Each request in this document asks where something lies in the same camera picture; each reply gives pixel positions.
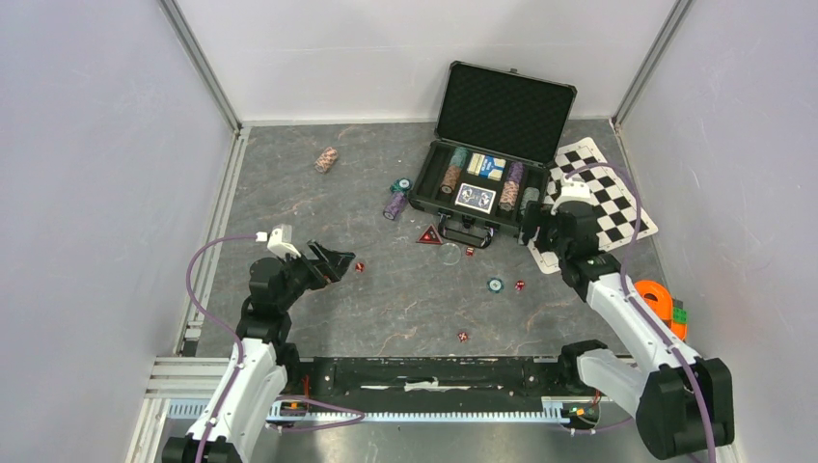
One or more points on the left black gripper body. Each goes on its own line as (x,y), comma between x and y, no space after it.
(300,275)

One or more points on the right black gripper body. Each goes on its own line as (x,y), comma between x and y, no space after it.
(548,235)

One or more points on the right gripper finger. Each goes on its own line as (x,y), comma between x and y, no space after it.
(529,226)
(552,207)

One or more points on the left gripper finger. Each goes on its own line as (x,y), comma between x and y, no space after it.
(323,253)
(332,265)

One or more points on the single green blue chip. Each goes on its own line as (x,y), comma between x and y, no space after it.
(495,285)

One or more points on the purple chip stack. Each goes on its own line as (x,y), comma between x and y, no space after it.
(395,205)
(515,172)

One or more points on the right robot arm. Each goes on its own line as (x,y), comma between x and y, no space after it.
(681,402)

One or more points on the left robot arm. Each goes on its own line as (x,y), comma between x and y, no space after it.
(263,363)

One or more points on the black poker set case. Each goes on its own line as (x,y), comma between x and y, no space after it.
(496,112)

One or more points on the grey green chip stack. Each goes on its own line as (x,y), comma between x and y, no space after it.
(530,195)

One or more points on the pink chip stack in case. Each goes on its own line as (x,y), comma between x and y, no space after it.
(509,195)

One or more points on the purple chip stack in case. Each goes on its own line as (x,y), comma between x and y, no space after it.
(515,172)

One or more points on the black white checkered mat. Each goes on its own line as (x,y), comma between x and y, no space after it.
(613,202)

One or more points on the blue playing card deck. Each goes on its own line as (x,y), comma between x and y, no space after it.
(475,198)

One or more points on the blue card box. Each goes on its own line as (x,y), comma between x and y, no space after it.
(486,166)

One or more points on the orange chip stack in case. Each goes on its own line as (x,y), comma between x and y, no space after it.
(450,179)

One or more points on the green chip stack in case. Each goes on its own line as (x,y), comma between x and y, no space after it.
(459,157)

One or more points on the clear round dealer button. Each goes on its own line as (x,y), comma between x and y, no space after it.
(449,254)

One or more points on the red triangle all-in button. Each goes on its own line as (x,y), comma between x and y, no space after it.
(430,236)

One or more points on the orange tape dispenser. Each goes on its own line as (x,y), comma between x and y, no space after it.
(658,298)

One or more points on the green toy block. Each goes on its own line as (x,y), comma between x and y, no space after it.
(679,316)

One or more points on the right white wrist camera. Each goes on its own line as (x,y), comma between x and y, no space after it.
(572,191)

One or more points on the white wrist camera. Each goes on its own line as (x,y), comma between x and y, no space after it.
(572,191)
(278,241)

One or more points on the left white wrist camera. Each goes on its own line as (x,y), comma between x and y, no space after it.
(278,241)

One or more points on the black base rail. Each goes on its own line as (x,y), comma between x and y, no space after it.
(439,384)

